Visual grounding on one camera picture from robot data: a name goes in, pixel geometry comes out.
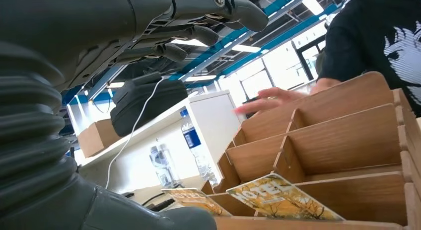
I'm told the black padded bag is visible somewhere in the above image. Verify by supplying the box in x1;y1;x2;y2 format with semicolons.
110;72;189;138

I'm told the yellow hotel key card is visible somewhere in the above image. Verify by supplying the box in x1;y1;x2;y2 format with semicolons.
161;188;232;218
226;173;346;222

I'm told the cardboard box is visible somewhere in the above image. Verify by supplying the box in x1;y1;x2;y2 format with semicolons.
77;119;122;159

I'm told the white cabinet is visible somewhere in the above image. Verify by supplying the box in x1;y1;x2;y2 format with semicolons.
78;89;246;190

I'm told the black cable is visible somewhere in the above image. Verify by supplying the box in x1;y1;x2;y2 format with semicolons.
141;191;177;212

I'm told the person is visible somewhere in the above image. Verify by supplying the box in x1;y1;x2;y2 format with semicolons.
234;0;421;117

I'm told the wooden card organizer box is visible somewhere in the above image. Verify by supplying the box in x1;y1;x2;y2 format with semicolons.
201;71;421;230

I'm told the water bottle blue label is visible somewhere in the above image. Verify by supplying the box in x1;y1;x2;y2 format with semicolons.
179;109;219;186

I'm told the thin white cable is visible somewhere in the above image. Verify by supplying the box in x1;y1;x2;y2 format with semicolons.
104;77;165;190

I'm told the clear plastic water bottle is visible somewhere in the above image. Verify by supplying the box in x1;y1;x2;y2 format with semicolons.
149;145;173;189
159;143;183;188

